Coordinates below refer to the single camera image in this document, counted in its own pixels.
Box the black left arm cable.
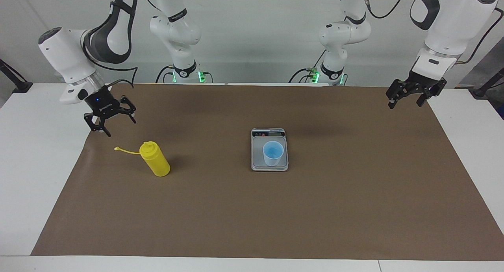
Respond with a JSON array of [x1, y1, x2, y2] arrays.
[[341, 0, 504, 65]]

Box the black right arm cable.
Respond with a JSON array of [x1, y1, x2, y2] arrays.
[[81, 28, 139, 88]]

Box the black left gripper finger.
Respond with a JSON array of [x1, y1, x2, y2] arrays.
[[385, 79, 414, 110], [416, 80, 448, 107]]

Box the light blue plastic cup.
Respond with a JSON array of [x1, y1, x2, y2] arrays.
[[262, 140, 284, 167]]

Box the silver digital kitchen scale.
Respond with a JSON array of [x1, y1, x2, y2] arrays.
[[250, 128, 289, 172]]

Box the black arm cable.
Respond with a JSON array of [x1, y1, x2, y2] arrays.
[[341, 0, 504, 65], [81, 28, 139, 88]]

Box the yellow squeeze bottle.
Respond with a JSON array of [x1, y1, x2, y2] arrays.
[[114, 141, 171, 178]]

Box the black base cable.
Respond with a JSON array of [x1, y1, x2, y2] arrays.
[[156, 65, 176, 84], [288, 50, 328, 84]]

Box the black right base cable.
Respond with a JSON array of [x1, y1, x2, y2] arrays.
[[156, 65, 176, 84]]

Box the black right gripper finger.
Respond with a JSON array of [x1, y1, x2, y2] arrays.
[[118, 94, 137, 124], [83, 113, 112, 138]]

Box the black clamp stand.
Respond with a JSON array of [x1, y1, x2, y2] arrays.
[[0, 59, 33, 94], [472, 67, 504, 98]]

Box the brown table mat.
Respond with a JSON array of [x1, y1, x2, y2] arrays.
[[31, 83, 504, 262]]

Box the black left base cable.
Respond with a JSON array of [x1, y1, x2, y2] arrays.
[[288, 50, 328, 84]]

